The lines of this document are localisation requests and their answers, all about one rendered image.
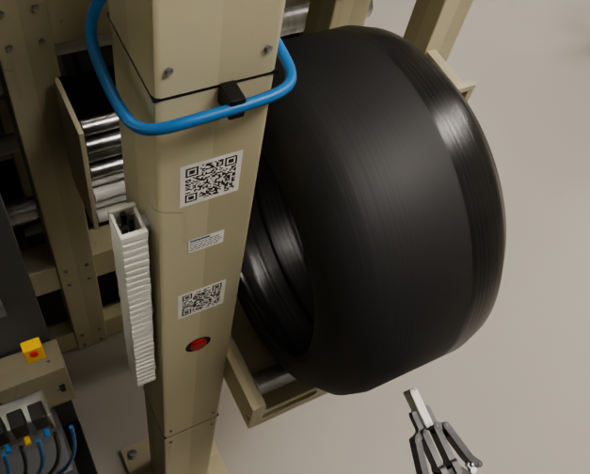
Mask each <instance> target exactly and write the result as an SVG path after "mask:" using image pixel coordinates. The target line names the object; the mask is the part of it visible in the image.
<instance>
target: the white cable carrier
mask: <svg viewBox="0 0 590 474"><path fill-rule="evenodd" d="M107 212H108V216H109V223H110V229H111V237H112V239H111V240H112V248H113V251H114V257H115V267H116V275H117V278H118V288H119V297H120V308H121V316H122V320H123V328H124V337H125V341H126V352H127V355H128V364H129V367H130V369H131V372H132V374H133V376H134V378H135V380H136V384H137V386H138V387H139V386H142V385H144V384H147V383H149V382H151V381H153V380H155V379H156V378H155V369H156V368H157V365H156V362H155V360H154V346H153V345H154V344H153V325H152V313H153V312H154V306H153V304H152V302H151V278H150V258H149V256H150V255H149V246H148V237H149V231H151V225H150V222H149V220H148V218H147V216H146V215H145V214H142V215H140V213H139V211H138V209H137V207H136V204H135V203H134V202H133V201H132V202H129V203H125V204H122V205H119V206H116V207H113V208H110V209H108V210H107Z"/></svg>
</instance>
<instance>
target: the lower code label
mask: <svg viewBox="0 0 590 474"><path fill-rule="evenodd" d="M225 285H226V279H224V280H221V281H218V282H216V283H214V284H211V285H208V286H205V287H203V288H200V289H197V290H194V291H192V292H188V293H185V294H183V295H180V296H178V320H179V319H182V318H184V317H186V316H189V315H192V314H194V313H197V312H200V311H202V310H205V309H207V308H211V307H214V306H216V305H219V304H222V303H223V299H224V292H225Z"/></svg>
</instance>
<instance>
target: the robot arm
mask: <svg viewBox="0 0 590 474"><path fill-rule="evenodd" d="M404 395H405V397H406V400H407V403H408V405H409V407H410V409H411V412H410V413H409V417H410V419H411V422H412V424H413V426H414V428H415V434H414V435H413V436H412V437H411V438H410V439H409V444H410V448H411V452H412V457H413V461H414V465H415V469H416V473H417V474H429V471H428V467H427V463H426V459H425V455H426V457H427V459H428V462H429V464H430V466H431V467H432V468H431V470H432V472H433V474H476V472H477V470H478V467H482V465H483V463H482V461H481V460H479V459H478V458H476V457H475V456H473V455H472V453H471V452H470V450H469V449H468V448H467V446H466V445H465V444H464V442H463V441H462V440H461V438H460V437H459V436H458V434H457V433H456V432H455V430H454V429H453V427H452V426H451V425H450V423H449V422H448V421H444V422H438V421H437V420H436V418H435V416H434V414H433V412H432V410H431V408H430V406H429V405H428V404H427V405H424V403H423V400H422V398H421V396H420V393H419V391H418V389H417V388H416V387H414V388H411V389H408V390H406V391H404ZM428 431H429V432H430V434H431V435H432V437H433V440H434V442H435V444H436V446H437V448H438V450H439V454H440V456H441V458H442V460H443V463H442V461H441V459H440V457H439V454H438V451H437V449H436V447H435V445H434V443H433V441H432V438H431V436H430V434H429V433H428ZM448 442H449V443H450V445H451V446H452V447H453V449H454V450H455V452H456V453H457V454H458V456H459V457H460V458H461V459H462V461H463V462H465V463H466V464H465V466H466V468H467V469H468V470H467V469H465V468H464V467H462V466H461V465H460V464H459V463H458V461H457V459H455V457H454V454H453V452H452V450H451V448H450V445H449V443H448ZM424 454H425V455H424Z"/></svg>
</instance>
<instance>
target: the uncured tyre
mask: <svg viewBox="0 0 590 474"><path fill-rule="evenodd" d="M282 42H283V43H284V45H285V47H286V49H287V51H288V52H289V54H290V56H291V58H292V60H293V61H294V64H295V70H296V83H295V86H294V87H293V89H292V90H291V91H290V92H289V93H288V94H287V95H285V96H284V97H282V98H281V99H279V100H277V101H274V102H272V103H269V104H268V109H267V115H266V121H265V126H264V133H263V143H262V149H261V155H260V161H259V166H258V172H257V178H256V183H255V189H254V195H253V200H252V206H251V212H250V218H249V223H248V229H247V240H246V246H245V252H244V257H243V263H242V269H241V275H240V280H239V286H238V292H237V298H238V300H239V302H240V304H241V306H242V308H243V310H244V312H245V314H246V315H247V317H248V319H249V321H250V323H251V325H252V326H253V328H254V330H255V331H256V333H257V335H258V336H259V338H260V339H261V341H262V342H263V344H264V346H265V347H266V348H267V350H268V351H269V353H270V354H271V355H272V356H273V357H274V358H275V359H276V360H277V361H278V363H279V364H280V365H281V367H282V368H283V369H285V370H286V371H287V372H289V373H290V374H291V375H292V376H293V377H294V378H295V379H297V380H299V381H300V382H303V383H305V384H307V385H310V386H312V387H316V388H319V389H321V390H323V391H325V392H328V393H330V394H334V395H349V394H356V393H362V392H367V391H369V390H371V389H374V388H376V387H379V386H381V385H383V384H385V383H388V382H389V381H391V380H393V379H395V378H397V377H399V376H401V375H404V374H406V373H408V372H410V371H413V370H415V369H418V368H419V367H421V366H423V365H425V364H427V363H429V362H431V361H434V360H436V359H438V358H440V357H442V356H445V355H447V354H449V353H451V352H453V351H455V350H457V349H458V348H460V347H461V346H462V345H463V344H465V343H466V342H467V341H468V340H469V339H470V338H471V337H472V336H473V335H474V334H475V333H476V332H477V331H478V330H479V329H480V328H481V327H482V326H483V324H484V323H485V322H486V320H487V318H488V316H489V315H490V313H491V311H492V309H493V307H494V305H495V302H496V299H497V296H498V293H499V289H500V286H501V280H502V269H503V263H504V257H505V249H506V215H505V207H504V199H503V193H502V185H501V181H500V177H499V173H498V169H497V167H496V164H495V160H494V157H493V154H492V152H491V149H490V146H489V145H488V142H487V140H486V136H485V134H484V132H483V129H482V127H481V125H480V123H479V121H478V119H477V117H476V116H475V115H474V113H473V111H472V110H471V108H470V106H469V104H468V102H467V101H466V99H465V98H464V96H463V95H462V94H461V92H460V91H459V89H458V88H457V87H456V86H455V84H454V83H453V82H452V81H451V79H450V78H449V77H448V76H447V75H446V74H445V73H444V72H443V71H442V70H441V69H440V68H439V67H438V66H437V65H436V64H435V63H434V62H433V61H432V60H431V59H430V58H429V57H428V56H427V55H425V54H424V53H423V52H422V51H421V50H420V49H419V48H417V47H416V46H415V45H414V44H412V43H411V42H409V41H408V40H406V39H404V38H402V37H401V36H399V35H397V34H395V33H393V32H391V31H388V30H385V29H382V28H377V27H370V26H360V25H345V26H340V27H336V28H331V29H328V30H323V31H319V32H315V33H310V34H307V35H302V36H298V37H294V38H289V39H282Z"/></svg>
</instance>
